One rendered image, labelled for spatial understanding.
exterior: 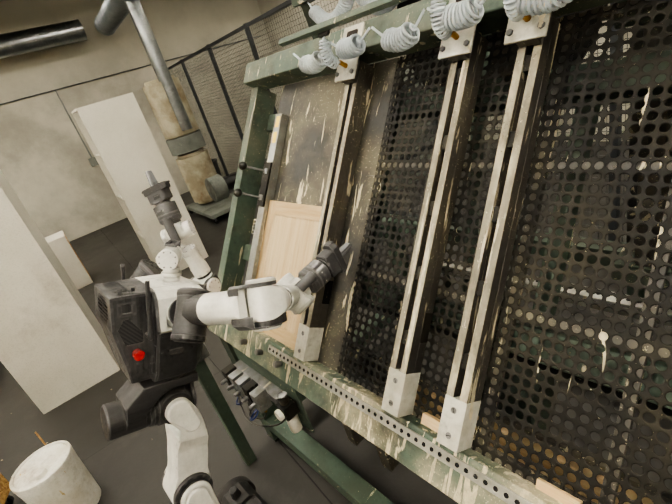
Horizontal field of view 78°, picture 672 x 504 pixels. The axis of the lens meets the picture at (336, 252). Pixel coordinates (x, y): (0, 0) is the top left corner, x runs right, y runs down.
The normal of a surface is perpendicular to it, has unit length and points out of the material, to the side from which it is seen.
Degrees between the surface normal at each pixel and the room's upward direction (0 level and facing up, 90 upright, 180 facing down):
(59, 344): 90
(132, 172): 90
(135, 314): 90
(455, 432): 55
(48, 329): 90
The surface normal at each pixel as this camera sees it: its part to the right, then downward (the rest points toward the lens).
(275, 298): 0.62, -0.12
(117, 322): 0.65, 0.16
